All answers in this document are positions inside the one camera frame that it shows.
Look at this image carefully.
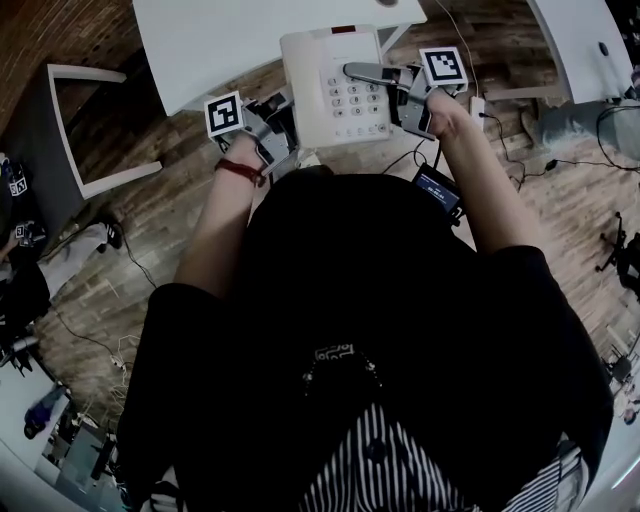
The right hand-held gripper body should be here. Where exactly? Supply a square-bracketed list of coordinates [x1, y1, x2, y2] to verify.
[389, 47, 470, 141]

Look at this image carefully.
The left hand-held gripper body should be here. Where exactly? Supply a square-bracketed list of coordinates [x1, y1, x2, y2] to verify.
[203, 91, 297, 177]

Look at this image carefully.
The white desk telephone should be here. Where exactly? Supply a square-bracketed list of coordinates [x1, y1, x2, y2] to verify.
[279, 25, 392, 150]

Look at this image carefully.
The person's left forearm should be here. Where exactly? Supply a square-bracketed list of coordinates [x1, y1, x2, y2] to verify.
[173, 137, 264, 301]

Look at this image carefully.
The person's right forearm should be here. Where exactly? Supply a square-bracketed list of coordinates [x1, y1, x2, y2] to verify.
[442, 107, 545, 259]

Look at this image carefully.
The white work table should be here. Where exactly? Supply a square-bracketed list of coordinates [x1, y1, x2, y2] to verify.
[132, 0, 429, 117]

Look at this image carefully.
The person's right hand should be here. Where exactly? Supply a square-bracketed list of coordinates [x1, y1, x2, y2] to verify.
[430, 90, 464, 140]

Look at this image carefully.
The small black screen device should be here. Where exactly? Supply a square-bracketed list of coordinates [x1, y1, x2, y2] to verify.
[412, 162, 464, 226]

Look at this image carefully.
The person's black shirt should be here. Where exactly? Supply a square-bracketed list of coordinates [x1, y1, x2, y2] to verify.
[117, 167, 616, 512]

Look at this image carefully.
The black white striped garment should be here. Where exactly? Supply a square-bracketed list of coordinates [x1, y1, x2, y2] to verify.
[299, 404, 591, 512]

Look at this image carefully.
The thin white cable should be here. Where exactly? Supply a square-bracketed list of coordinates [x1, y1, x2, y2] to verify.
[434, 0, 480, 99]

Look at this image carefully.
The red cord bracelet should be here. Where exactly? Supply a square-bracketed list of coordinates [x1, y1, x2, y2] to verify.
[215, 158, 266, 187]

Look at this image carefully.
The black floor cable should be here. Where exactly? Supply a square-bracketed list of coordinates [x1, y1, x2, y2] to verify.
[121, 236, 162, 290]

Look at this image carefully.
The tangle of white cables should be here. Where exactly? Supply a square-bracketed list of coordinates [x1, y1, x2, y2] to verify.
[107, 333, 140, 417]

